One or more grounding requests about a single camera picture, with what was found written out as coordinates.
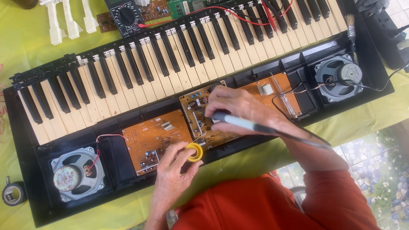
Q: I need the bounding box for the person's right hand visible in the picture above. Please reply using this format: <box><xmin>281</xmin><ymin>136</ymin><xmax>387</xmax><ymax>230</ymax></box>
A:
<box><xmin>204</xmin><ymin>85</ymin><xmax>291</xmax><ymax>138</ymax></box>

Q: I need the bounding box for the person's left hand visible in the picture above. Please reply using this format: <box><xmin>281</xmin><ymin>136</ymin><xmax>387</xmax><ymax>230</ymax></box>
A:
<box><xmin>150</xmin><ymin>141</ymin><xmax>204</xmax><ymax>211</ymax></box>

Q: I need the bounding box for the blue black soldering iron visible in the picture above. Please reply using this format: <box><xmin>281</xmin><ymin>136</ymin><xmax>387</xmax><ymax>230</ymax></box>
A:
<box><xmin>209</xmin><ymin>110</ymin><xmax>333</xmax><ymax>151</ymax></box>

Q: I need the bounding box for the yellow solder spool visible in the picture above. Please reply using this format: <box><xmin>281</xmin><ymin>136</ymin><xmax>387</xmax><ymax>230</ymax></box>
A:
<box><xmin>185</xmin><ymin>142</ymin><xmax>204</xmax><ymax>162</ymax></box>

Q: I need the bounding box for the tan circuit board with components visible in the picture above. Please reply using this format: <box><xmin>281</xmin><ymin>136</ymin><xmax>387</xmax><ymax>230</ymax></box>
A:
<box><xmin>179</xmin><ymin>80</ymin><xmax>241</xmax><ymax>151</ymax></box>

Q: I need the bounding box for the orange circuit board with ribbon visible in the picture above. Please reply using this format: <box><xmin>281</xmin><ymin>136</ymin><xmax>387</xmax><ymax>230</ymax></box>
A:
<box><xmin>238</xmin><ymin>72</ymin><xmax>303</xmax><ymax>119</ymax></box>

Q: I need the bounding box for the row of white piano keys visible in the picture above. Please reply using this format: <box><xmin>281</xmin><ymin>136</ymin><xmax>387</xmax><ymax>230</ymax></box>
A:
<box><xmin>17</xmin><ymin>0</ymin><xmax>349</xmax><ymax>146</ymax></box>

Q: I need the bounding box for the row of black piano keys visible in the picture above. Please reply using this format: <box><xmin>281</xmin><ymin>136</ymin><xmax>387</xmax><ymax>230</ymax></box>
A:
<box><xmin>19</xmin><ymin>0</ymin><xmax>331</xmax><ymax>125</ymax></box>

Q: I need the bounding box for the clear tester screwdriver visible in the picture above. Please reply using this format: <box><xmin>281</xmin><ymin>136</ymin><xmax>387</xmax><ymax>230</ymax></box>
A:
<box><xmin>270</xmin><ymin>72</ymin><xmax>298</xmax><ymax>119</ymax></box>

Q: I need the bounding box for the large orange circuit board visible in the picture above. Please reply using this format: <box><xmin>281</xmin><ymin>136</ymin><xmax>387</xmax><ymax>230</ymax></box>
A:
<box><xmin>121</xmin><ymin>109</ymin><xmax>194</xmax><ymax>177</ymax></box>

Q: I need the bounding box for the red multimeter lead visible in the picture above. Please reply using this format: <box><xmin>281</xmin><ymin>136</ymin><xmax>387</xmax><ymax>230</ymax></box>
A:
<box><xmin>138</xmin><ymin>0</ymin><xmax>294</xmax><ymax>32</ymax></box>

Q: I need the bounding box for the black keyboard case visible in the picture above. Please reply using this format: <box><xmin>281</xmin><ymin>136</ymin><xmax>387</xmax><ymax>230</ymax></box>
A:
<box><xmin>3</xmin><ymin>0</ymin><xmax>395</xmax><ymax>228</ymax></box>

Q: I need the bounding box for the green circuit board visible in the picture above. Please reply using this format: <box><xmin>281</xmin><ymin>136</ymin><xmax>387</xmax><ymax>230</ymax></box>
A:
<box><xmin>167</xmin><ymin>0</ymin><xmax>224</xmax><ymax>20</ymax></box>

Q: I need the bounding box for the black multimeter lead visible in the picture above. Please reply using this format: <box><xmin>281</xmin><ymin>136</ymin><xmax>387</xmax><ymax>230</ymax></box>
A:
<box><xmin>220</xmin><ymin>0</ymin><xmax>289</xmax><ymax>34</ymax></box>

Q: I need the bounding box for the person's orange shirt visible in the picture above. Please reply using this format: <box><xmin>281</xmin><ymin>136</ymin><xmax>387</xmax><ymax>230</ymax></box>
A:
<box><xmin>172</xmin><ymin>169</ymin><xmax>381</xmax><ymax>230</ymax></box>

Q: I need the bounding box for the brown circuit board with parts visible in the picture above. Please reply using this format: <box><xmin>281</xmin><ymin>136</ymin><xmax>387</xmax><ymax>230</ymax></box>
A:
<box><xmin>141</xmin><ymin>0</ymin><xmax>172</xmax><ymax>22</ymax></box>

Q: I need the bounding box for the black digital multimeter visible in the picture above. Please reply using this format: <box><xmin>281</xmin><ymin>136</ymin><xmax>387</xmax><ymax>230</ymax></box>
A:
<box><xmin>105</xmin><ymin>0</ymin><xmax>146</xmax><ymax>38</ymax></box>

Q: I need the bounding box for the clean grey round speaker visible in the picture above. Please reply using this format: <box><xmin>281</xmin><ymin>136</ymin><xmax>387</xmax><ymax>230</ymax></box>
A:
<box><xmin>314</xmin><ymin>53</ymin><xmax>364</xmax><ymax>103</ymax></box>

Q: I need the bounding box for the small brown circuit board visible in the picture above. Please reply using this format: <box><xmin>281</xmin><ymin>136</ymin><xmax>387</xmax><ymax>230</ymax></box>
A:
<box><xmin>97</xmin><ymin>12</ymin><xmax>118</xmax><ymax>34</ymax></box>

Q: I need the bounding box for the detached white key section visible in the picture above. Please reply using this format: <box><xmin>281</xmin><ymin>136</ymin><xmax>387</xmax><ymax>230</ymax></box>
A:
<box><xmin>62</xmin><ymin>0</ymin><xmax>84</xmax><ymax>40</ymax></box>
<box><xmin>40</xmin><ymin>0</ymin><xmax>68</xmax><ymax>46</ymax></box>
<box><xmin>81</xmin><ymin>0</ymin><xmax>100</xmax><ymax>34</ymax></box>

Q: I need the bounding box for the rusty grey round speaker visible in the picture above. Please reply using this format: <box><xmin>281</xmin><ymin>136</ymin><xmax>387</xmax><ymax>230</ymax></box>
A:
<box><xmin>49</xmin><ymin>146</ymin><xmax>106</xmax><ymax>203</ymax></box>

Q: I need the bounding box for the small paintbrush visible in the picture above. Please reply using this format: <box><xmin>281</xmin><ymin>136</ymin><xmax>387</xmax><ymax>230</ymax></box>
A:
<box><xmin>344</xmin><ymin>13</ymin><xmax>359</xmax><ymax>66</ymax></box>

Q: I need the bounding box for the black power strip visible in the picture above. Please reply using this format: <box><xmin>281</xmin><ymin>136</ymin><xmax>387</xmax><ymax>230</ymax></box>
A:
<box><xmin>364</xmin><ymin>9</ymin><xmax>409</xmax><ymax>71</ymax></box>

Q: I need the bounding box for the grey fuzzy cloth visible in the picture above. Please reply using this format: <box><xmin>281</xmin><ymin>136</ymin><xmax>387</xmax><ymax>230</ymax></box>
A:
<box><xmin>354</xmin><ymin>0</ymin><xmax>391</xmax><ymax>15</ymax></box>

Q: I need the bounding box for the yellow green tablecloth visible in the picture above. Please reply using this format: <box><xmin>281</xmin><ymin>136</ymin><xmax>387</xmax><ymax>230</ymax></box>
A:
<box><xmin>0</xmin><ymin>0</ymin><xmax>409</xmax><ymax>230</ymax></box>

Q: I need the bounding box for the dark round bottle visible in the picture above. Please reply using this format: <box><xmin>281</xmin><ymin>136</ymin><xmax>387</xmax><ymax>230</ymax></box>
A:
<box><xmin>12</xmin><ymin>0</ymin><xmax>39</xmax><ymax>10</ymax></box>

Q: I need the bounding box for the black electrical tape roll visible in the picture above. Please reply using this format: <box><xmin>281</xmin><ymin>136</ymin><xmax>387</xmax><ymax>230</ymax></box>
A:
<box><xmin>1</xmin><ymin>177</ymin><xmax>28</xmax><ymax>207</ymax></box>

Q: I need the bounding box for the red speaker wire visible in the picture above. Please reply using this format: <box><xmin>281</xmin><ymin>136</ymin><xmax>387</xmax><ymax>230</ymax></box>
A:
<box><xmin>88</xmin><ymin>134</ymin><xmax>129</xmax><ymax>177</ymax></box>

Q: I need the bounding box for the black speaker wire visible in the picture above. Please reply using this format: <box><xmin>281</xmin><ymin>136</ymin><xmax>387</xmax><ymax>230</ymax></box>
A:
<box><xmin>272</xmin><ymin>63</ymin><xmax>409</xmax><ymax>119</ymax></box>

